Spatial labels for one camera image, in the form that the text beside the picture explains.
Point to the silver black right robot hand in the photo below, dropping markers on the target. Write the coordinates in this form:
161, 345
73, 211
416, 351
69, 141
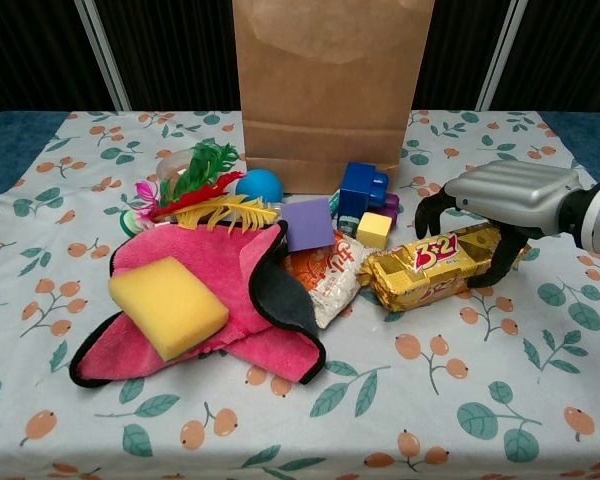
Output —
520, 195

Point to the gold biscuit pack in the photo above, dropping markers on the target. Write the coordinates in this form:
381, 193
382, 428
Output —
420, 277

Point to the orange white rice bag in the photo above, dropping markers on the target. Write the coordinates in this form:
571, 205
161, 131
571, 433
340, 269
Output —
337, 280

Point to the brown paper bag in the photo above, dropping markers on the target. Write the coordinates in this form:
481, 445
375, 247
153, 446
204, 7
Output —
330, 100

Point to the small purple toy block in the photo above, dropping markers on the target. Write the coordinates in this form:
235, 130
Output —
391, 210

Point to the yellow cube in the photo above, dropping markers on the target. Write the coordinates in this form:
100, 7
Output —
375, 230

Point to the black pleated curtain panel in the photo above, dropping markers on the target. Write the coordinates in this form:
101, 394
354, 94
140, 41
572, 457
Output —
30, 50
460, 50
180, 50
570, 50

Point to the blue toy block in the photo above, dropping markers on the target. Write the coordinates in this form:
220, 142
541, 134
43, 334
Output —
360, 187

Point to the small dark green stamp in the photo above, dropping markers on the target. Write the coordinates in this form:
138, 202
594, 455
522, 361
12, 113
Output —
348, 224

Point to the purple foam block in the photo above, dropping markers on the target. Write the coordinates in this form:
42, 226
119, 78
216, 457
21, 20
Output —
310, 225

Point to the blue ball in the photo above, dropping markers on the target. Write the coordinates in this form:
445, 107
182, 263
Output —
262, 186

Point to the yellow plastic feather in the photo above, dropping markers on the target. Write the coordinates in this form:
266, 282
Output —
240, 212

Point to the floral print tablecloth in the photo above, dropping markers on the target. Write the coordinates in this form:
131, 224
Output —
300, 410

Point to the red plastic feather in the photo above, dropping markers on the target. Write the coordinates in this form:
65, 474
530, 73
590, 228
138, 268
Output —
200, 196

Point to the pink cloth black trim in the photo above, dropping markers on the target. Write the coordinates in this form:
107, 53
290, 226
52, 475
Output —
190, 250

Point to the clear cup brown contents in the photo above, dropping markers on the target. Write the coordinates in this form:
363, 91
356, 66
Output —
172, 165

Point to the yellow sponge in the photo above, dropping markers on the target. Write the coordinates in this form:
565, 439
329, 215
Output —
167, 305

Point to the pink flower toy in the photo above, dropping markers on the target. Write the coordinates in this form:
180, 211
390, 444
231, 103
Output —
135, 215

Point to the blue table cover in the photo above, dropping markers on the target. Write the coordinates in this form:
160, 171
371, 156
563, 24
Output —
10, 145

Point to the white partition frame post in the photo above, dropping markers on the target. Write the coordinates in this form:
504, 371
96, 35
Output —
502, 55
105, 55

